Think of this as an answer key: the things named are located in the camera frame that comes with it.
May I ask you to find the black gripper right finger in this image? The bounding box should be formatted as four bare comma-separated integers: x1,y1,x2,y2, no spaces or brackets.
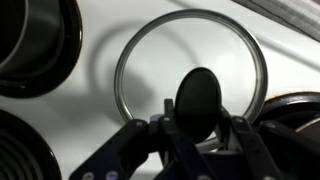
216,106,320,180

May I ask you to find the black frying pan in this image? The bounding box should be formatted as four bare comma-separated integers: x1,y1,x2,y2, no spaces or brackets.
266,102,320,144
253,91,320,128

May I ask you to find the glass pot lid black knob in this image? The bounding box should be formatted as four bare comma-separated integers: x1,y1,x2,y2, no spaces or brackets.
113,8,269,153

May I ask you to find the white electric stove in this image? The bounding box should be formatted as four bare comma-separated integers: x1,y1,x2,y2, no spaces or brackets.
0,0,320,180

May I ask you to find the black saucepan with long handle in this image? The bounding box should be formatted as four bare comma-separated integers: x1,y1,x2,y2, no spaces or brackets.
0,0,66,80

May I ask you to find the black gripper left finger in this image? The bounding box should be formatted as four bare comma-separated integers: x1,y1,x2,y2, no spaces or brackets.
68,98,214,180

